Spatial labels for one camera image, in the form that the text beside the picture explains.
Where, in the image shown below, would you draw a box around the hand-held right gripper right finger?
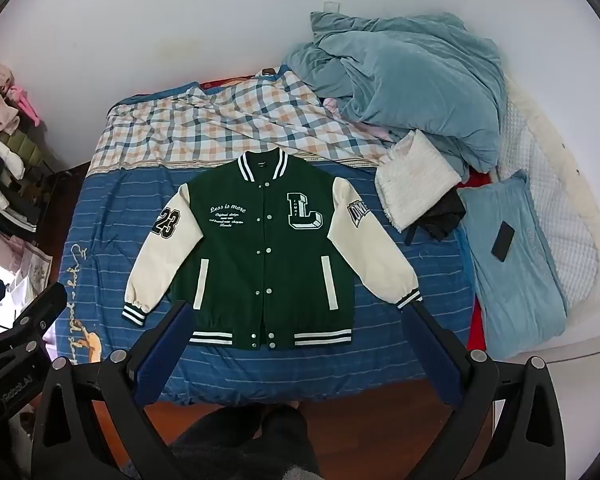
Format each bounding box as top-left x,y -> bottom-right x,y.
401,301 -> 566,480

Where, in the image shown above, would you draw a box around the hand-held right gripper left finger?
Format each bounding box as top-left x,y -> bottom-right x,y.
31,301 -> 196,480

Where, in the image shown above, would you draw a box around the green varsity jacket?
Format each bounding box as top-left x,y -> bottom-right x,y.
121,149 -> 423,351

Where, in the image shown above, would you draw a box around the pile of clothes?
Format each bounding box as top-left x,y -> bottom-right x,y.
0,62 -> 57,237

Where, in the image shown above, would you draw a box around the pale printed cloth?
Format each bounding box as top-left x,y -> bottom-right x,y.
0,235 -> 55,306

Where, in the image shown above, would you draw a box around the red bed sheet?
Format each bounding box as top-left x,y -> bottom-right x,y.
466,169 -> 501,361

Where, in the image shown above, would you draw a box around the light blue pillow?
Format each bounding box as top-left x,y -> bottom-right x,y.
455,170 -> 569,361

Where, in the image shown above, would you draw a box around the blue striped bed sheet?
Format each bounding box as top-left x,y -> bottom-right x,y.
55,159 -> 487,407

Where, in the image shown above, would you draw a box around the black phone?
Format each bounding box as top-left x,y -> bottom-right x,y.
490,220 -> 516,264

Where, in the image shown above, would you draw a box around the black garment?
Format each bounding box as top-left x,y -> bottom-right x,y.
405,192 -> 467,247

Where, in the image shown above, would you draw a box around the person's grey pants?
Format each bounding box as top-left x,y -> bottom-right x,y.
170,402 -> 322,480

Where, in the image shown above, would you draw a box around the white fluffy blanket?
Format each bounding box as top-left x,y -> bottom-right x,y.
375,129 -> 464,234

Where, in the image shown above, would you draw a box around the white quilted blanket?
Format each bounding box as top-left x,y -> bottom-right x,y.
495,75 -> 600,352

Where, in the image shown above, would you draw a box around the pink cloth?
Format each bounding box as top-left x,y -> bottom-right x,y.
324,97 -> 397,144

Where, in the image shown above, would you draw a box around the plaid blanket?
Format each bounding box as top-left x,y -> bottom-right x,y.
87,66 -> 397,173

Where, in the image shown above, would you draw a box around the blue-grey duvet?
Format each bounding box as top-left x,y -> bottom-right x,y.
284,10 -> 509,182

